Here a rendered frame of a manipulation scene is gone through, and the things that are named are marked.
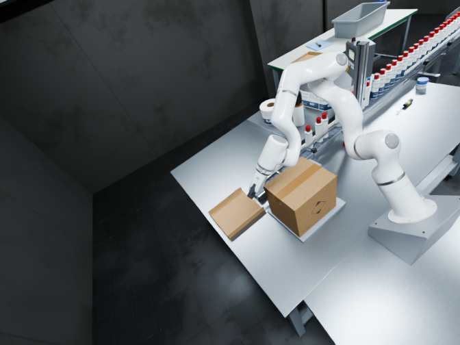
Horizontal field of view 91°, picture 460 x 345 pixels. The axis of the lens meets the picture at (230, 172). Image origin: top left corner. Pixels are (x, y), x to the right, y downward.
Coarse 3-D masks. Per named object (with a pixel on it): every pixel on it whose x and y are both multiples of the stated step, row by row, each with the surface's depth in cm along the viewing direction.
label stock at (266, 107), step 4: (268, 100) 206; (272, 100) 204; (264, 104) 204; (268, 104) 203; (272, 104) 203; (260, 108) 201; (264, 108) 199; (268, 108) 197; (272, 108) 195; (264, 112) 197; (268, 112) 195; (264, 116) 201; (268, 116) 198; (264, 120) 205; (268, 120) 201; (268, 124) 204
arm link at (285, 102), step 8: (280, 96) 95; (288, 96) 94; (296, 96) 96; (280, 104) 94; (288, 104) 93; (272, 112) 96; (280, 112) 93; (288, 112) 94; (272, 120) 96; (280, 120) 94; (288, 120) 93; (280, 128) 97; (288, 128) 94; (288, 136) 98; (296, 136) 94; (296, 144) 94; (288, 152) 93; (296, 152) 93; (288, 160) 93; (296, 160) 94
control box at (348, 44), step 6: (360, 36) 136; (348, 42) 136; (354, 42) 133; (372, 42) 126; (348, 48) 136; (354, 48) 129; (372, 48) 125; (348, 54) 138; (372, 54) 128; (372, 60) 130; (348, 66) 142; (348, 72) 144; (354, 72) 136; (366, 72) 135; (354, 78) 138
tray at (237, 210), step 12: (240, 192) 165; (228, 204) 161; (240, 204) 158; (252, 204) 154; (216, 216) 156; (228, 216) 153; (240, 216) 150; (252, 216) 144; (228, 228) 147; (240, 228) 143
